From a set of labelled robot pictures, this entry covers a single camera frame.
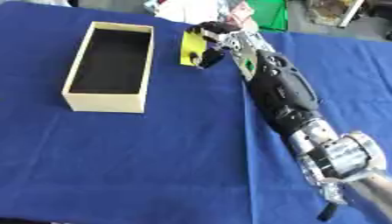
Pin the yellow rectangular block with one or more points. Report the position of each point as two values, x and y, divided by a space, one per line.
191 46

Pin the tan cardboard box black inside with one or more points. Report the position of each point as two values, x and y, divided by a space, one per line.
104 102

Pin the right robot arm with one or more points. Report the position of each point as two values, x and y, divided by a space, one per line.
286 93

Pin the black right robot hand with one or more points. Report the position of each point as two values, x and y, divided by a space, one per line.
214 29

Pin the white cloth bundle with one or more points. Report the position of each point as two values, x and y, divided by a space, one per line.
189 10

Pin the green bag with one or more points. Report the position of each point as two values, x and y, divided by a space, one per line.
268 14

